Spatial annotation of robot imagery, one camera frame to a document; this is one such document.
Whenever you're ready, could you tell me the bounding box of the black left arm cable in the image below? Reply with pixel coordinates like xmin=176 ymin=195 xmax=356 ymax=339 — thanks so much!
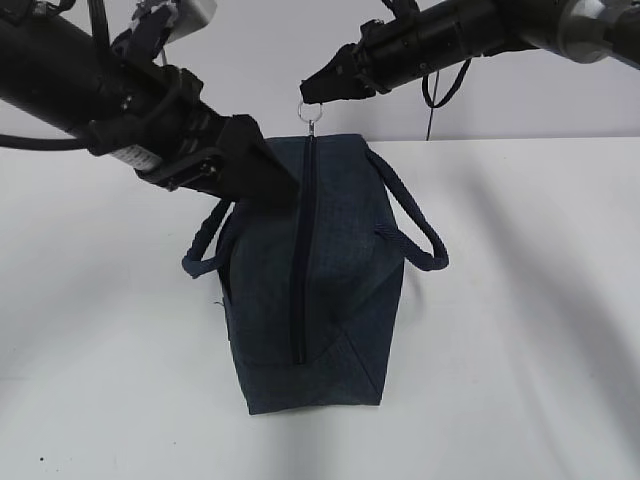
xmin=0 ymin=132 xmax=86 ymax=151

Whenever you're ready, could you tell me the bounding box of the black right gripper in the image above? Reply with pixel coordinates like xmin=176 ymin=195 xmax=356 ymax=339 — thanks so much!
xmin=299 ymin=19 xmax=430 ymax=104

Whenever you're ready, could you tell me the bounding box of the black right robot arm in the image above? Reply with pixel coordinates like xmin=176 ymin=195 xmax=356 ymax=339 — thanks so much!
xmin=300 ymin=0 xmax=639 ymax=109

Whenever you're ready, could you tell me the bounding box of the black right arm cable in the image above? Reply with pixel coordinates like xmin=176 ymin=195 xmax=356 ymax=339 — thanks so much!
xmin=421 ymin=57 xmax=473 ymax=141

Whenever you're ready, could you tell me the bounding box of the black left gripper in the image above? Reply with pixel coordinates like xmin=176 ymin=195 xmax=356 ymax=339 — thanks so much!
xmin=82 ymin=64 xmax=299 ymax=207

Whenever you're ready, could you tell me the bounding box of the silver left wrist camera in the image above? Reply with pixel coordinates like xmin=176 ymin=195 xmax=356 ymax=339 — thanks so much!
xmin=112 ymin=0 xmax=219 ymax=64

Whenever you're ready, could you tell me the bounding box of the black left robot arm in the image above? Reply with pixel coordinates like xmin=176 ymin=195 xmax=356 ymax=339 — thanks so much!
xmin=1 ymin=1 xmax=299 ymax=206

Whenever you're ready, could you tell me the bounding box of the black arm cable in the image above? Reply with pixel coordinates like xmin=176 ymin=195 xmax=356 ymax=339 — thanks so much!
xmin=0 ymin=132 xmax=86 ymax=151
xmin=421 ymin=57 xmax=473 ymax=141

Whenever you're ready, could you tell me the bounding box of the dark blue insulated lunch bag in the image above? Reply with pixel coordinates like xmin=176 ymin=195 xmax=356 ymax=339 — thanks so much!
xmin=182 ymin=134 xmax=449 ymax=415

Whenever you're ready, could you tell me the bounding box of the silver zipper pull ring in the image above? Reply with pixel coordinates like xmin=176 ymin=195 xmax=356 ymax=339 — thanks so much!
xmin=298 ymin=98 xmax=324 ymax=137

